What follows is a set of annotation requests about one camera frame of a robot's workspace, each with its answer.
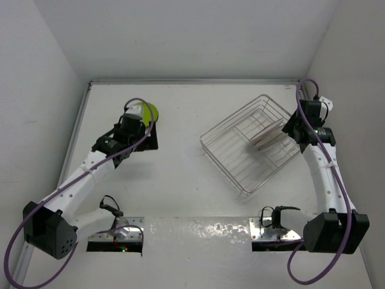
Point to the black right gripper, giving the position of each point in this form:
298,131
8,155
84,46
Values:
288,128

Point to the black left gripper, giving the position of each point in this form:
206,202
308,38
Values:
149,144

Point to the white plate with red rim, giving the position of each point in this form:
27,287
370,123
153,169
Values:
269,136

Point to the lime green plate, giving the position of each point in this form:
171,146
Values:
150,113

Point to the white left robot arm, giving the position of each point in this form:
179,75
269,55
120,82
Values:
51,225

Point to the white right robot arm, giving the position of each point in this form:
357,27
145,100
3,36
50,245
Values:
337,223

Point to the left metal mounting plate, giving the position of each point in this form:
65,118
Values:
124,229

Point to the metal mounting plate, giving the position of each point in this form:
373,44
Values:
261,231
124,229

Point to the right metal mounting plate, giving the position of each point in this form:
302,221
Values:
261,231

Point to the right aluminium frame rail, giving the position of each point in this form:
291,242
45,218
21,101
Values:
301,90

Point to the aluminium frame rail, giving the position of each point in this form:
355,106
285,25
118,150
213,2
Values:
301,90
27,250
192,81

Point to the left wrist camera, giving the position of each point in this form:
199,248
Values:
134,112

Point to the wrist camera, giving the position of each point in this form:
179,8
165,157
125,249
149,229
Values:
134,112
326,107

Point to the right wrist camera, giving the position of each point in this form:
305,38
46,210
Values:
326,107

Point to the wire dish rack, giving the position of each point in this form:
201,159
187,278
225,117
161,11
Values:
231,145

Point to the back aluminium frame rail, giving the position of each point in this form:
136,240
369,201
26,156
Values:
192,81

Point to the left aluminium frame rail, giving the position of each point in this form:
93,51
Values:
27,250

